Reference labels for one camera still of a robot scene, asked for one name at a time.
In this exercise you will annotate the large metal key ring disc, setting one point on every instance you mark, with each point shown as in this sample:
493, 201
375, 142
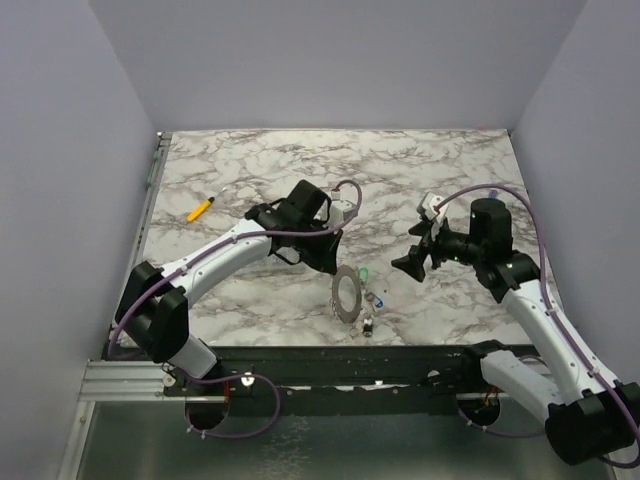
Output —
346, 294

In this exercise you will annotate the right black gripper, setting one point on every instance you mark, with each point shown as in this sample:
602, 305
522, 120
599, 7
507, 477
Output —
427, 248

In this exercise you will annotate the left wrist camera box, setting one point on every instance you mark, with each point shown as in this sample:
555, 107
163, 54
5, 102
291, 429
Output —
339, 209

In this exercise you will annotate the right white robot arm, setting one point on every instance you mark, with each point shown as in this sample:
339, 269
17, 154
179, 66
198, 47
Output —
585, 410

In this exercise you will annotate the green key tag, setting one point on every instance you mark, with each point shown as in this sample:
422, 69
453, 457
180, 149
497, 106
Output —
363, 273

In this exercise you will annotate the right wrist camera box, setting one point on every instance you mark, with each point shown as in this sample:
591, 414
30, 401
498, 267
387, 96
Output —
428, 206

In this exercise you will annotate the yellow handled screwdriver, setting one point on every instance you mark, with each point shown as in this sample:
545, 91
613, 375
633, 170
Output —
198, 211

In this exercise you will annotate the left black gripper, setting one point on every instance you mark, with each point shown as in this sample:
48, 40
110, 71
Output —
326, 260

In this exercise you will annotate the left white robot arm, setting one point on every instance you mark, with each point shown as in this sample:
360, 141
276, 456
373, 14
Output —
154, 308

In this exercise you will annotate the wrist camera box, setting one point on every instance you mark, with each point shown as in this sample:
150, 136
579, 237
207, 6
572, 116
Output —
339, 209
428, 206

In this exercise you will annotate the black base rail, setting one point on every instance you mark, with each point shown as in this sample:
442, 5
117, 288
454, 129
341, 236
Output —
338, 381

